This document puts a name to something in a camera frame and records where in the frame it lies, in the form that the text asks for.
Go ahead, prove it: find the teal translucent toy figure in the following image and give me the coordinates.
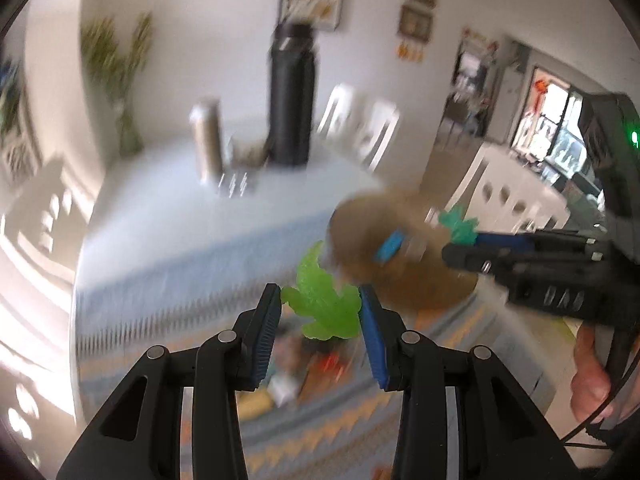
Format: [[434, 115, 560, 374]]
[[438, 204, 480, 247]]

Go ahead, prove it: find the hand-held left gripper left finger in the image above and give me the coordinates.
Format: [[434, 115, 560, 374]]
[[55, 282, 283, 480]]

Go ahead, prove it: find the glass vase with plant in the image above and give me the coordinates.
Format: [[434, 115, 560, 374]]
[[79, 11, 155, 159]]

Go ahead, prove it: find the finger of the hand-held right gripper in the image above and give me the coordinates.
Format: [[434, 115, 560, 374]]
[[441, 230, 608, 281], [372, 227, 431, 266]]

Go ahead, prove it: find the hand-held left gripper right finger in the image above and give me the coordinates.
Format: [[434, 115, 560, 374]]
[[357, 284, 581, 480]]

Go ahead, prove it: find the black cable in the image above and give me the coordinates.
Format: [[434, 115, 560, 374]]
[[559, 330, 632, 448]]

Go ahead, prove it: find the white dining chair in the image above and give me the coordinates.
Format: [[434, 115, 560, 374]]
[[419, 141, 572, 242], [0, 157, 83, 311], [314, 84, 402, 172]]

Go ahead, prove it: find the black insulated bottle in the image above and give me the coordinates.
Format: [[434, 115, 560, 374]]
[[266, 21, 319, 167]]

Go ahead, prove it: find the silver thermos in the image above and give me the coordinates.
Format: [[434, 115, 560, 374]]
[[188, 96, 227, 187]]

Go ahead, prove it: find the orange wall decoration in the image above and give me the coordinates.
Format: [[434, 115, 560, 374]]
[[396, 41, 427, 62]]

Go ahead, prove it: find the amber ribbed glass bowl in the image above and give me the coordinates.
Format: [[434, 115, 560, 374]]
[[325, 187, 478, 313]]

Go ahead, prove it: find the person's right hand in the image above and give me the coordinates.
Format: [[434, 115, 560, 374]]
[[570, 319, 617, 422]]

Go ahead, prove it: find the blue patterned table mat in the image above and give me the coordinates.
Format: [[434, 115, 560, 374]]
[[74, 207, 557, 480]]

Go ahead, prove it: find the steel bowl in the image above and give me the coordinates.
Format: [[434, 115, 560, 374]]
[[227, 134, 272, 168]]

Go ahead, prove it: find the green translucent toy figure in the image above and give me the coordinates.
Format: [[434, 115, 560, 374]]
[[280, 241, 362, 341]]

